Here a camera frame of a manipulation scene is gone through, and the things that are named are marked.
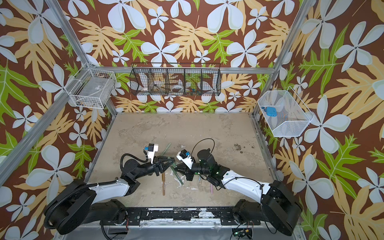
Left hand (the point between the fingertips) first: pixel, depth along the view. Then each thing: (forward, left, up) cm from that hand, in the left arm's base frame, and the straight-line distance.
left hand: (173, 159), depth 72 cm
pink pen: (-8, -21, -21) cm, 31 cm away
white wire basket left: (+39, +50, +12) cm, 65 cm away
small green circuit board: (-28, -35, -25) cm, 51 cm away
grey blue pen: (-8, -13, -5) cm, 16 cm away
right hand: (-3, -1, -5) cm, 6 cm away
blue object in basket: (+28, -56, +5) cm, 63 cm away
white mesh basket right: (+26, -62, +6) cm, 68 cm away
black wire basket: (+53, +1, +10) cm, 54 cm away
